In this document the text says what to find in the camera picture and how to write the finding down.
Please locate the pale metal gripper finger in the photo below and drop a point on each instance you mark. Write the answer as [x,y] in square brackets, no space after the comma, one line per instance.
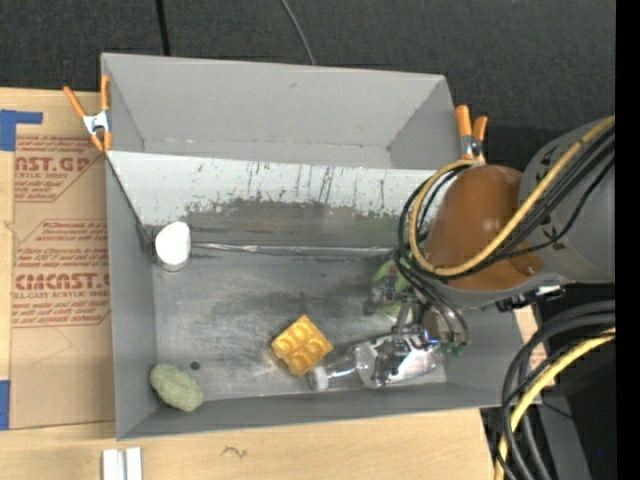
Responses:
[397,350]
[392,300]

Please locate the light green round fruit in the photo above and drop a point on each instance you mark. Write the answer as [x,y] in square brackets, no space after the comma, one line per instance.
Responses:
[388,271]

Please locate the clear plastic bottle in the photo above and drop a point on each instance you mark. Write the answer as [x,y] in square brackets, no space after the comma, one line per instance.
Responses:
[350,368]

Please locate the yellow toy brick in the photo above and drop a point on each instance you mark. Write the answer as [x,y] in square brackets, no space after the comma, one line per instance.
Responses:
[301,345]

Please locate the grey metal bin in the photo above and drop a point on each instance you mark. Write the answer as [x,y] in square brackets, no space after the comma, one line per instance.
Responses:
[260,308]

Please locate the pale green lumpy sponge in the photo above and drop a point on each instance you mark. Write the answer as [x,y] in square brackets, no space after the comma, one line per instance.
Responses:
[176,387]

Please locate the white cup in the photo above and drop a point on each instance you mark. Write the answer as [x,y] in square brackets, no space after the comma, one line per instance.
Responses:
[172,244]

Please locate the brown cardboard board red print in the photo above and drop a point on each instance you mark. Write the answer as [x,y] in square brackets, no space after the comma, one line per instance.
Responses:
[55,348]

